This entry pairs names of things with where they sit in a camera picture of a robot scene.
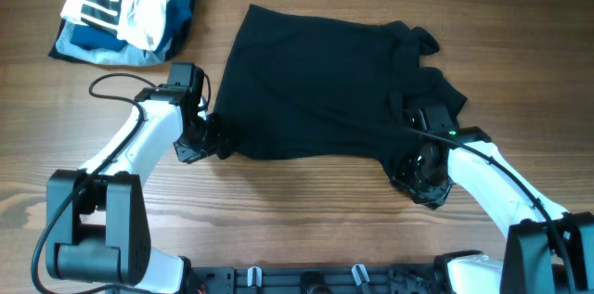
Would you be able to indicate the black polo shirt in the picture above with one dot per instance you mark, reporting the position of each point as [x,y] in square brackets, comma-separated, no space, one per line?
[297,86]

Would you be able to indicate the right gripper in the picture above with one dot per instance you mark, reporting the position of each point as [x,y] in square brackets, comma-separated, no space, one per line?
[432,199]

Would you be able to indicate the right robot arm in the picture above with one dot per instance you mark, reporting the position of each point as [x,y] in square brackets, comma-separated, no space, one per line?
[548,248]

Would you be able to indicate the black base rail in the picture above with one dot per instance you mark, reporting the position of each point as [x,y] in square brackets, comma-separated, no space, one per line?
[405,278]

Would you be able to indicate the blue folded garment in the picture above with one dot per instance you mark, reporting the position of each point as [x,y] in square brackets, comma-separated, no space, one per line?
[85,44]

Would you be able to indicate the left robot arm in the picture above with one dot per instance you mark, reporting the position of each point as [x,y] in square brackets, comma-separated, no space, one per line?
[97,228]

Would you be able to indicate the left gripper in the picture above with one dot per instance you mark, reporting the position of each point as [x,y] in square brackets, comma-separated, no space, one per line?
[189,151]

